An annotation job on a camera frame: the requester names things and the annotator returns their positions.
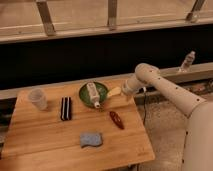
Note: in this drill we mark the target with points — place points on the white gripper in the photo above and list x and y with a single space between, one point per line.
129 87

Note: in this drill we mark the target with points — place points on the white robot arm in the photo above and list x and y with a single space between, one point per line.
198 147

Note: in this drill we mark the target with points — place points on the white bottle on plate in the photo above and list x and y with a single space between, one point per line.
93 94

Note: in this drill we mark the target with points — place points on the dark red oblong object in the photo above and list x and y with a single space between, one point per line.
116 119

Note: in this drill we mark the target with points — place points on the green plate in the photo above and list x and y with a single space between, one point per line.
84 95

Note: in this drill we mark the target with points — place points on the wooden table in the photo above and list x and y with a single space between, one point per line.
41 141

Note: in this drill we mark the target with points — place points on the black and white striped block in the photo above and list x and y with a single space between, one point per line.
66 108

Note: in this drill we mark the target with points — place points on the clear bottle on ledge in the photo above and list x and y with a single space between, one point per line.
189 59

